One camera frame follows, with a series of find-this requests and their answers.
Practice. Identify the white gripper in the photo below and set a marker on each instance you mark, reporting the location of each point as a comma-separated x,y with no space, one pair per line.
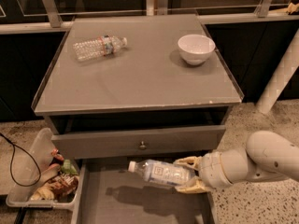
210,167

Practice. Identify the blue plastic bottle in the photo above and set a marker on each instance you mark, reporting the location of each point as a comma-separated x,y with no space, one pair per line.
162,173

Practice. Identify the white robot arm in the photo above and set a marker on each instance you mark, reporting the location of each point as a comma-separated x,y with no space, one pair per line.
267,157

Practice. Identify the round metal drawer knob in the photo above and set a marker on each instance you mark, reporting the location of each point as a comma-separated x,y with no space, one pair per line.
142,145

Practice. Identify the grey open middle drawer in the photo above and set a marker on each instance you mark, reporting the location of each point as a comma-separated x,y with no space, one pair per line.
109,194

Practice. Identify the grey drawer cabinet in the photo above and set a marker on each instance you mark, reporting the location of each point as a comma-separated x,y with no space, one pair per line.
145,85

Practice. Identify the grey top drawer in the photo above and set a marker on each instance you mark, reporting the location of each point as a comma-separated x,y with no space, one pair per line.
125,143

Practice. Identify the clear plastic water bottle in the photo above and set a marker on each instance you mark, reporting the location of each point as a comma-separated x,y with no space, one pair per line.
99,47

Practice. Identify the white ceramic bowl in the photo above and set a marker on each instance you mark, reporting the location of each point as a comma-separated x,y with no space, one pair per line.
195,49

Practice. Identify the snack packets in bin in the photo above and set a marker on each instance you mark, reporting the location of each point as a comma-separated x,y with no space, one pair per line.
58,181

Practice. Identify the clear plastic bin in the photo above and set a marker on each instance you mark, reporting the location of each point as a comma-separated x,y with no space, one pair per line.
29,169

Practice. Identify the metal railing frame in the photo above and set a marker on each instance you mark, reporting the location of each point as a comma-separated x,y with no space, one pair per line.
41,16

